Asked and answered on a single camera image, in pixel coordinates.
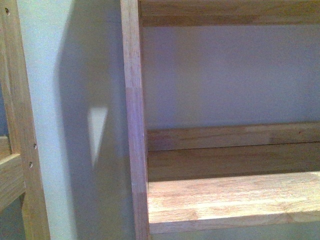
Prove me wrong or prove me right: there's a wooden shelf unit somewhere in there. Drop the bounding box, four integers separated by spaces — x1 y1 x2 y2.
120 0 320 240

